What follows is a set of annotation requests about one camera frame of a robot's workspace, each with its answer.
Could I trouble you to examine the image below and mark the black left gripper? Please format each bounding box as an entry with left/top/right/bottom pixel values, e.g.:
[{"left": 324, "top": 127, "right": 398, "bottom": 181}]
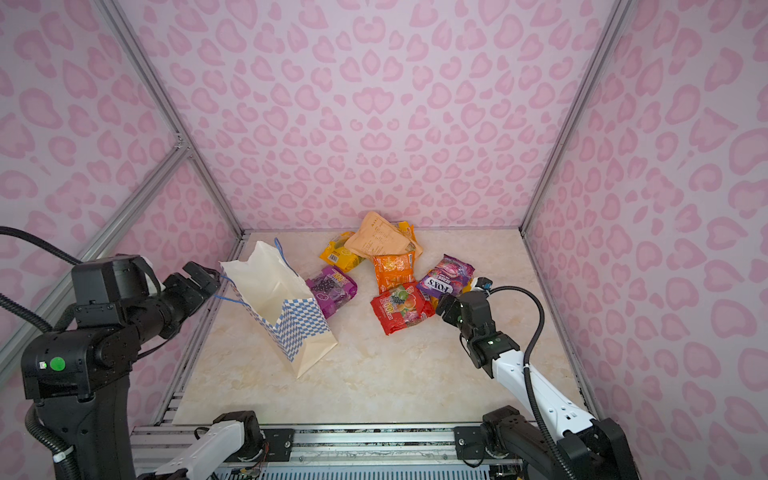
[{"left": 131, "top": 257, "right": 221, "bottom": 343}]

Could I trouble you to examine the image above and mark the purple Fox's candy bag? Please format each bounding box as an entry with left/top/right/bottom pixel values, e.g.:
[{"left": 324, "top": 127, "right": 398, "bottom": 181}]
[{"left": 417, "top": 255, "right": 475, "bottom": 299}]

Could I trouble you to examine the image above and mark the red fruit candy bag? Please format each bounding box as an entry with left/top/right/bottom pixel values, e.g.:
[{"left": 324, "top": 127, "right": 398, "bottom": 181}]
[{"left": 370, "top": 282, "right": 435, "bottom": 335}]

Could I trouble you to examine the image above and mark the white blue checkered paper bag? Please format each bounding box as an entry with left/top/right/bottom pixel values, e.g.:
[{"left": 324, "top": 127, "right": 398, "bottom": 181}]
[{"left": 221, "top": 239, "right": 337, "bottom": 378}]

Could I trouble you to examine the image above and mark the purple grape snack bag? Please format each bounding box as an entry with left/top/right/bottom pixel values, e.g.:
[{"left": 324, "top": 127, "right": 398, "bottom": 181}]
[{"left": 306, "top": 265, "right": 358, "bottom": 319}]

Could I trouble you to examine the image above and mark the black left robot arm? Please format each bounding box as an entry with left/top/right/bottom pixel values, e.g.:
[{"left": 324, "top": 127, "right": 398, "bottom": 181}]
[{"left": 20, "top": 255, "right": 221, "bottom": 479}]

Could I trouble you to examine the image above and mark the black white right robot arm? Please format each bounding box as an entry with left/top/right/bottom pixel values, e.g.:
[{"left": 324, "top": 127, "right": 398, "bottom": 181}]
[{"left": 437, "top": 287, "right": 639, "bottom": 479}]

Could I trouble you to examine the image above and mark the orange snack bag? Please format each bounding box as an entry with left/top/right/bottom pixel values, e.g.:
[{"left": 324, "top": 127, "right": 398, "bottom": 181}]
[{"left": 373, "top": 252, "right": 415, "bottom": 293}]

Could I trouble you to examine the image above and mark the yellow snack bag left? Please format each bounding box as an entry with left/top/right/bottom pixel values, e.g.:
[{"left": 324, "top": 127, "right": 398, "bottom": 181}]
[{"left": 319, "top": 231, "right": 365, "bottom": 273}]

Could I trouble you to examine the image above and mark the yellow orange snack behind pouch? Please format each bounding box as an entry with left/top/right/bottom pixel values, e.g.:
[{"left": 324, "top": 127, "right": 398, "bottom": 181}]
[{"left": 397, "top": 221, "right": 423, "bottom": 258}]

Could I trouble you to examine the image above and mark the beige paper snack pouch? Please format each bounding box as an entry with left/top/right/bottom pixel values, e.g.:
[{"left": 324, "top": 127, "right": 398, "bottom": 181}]
[{"left": 345, "top": 211, "right": 417, "bottom": 259}]

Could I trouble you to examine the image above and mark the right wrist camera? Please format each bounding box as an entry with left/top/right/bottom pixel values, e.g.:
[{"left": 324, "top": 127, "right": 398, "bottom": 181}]
[{"left": 471, "top": 277, "right": 493, "bottom": 293}]

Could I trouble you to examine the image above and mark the aluminium frame strut left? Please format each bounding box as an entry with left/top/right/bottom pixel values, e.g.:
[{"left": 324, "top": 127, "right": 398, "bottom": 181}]
[{"left": 1, "top": 142, "right": 189, "bottom": 388}]

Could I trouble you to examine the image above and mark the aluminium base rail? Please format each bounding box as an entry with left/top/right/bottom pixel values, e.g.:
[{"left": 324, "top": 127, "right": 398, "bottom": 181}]
[{"left": 128, "top": 421, "right": 640, "bottom": 480}]

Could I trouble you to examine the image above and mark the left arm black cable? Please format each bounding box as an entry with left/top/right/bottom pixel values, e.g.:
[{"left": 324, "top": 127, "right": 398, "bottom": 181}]
[{"left": 0, "top": 225, "right": 82, "bottom": 335}]

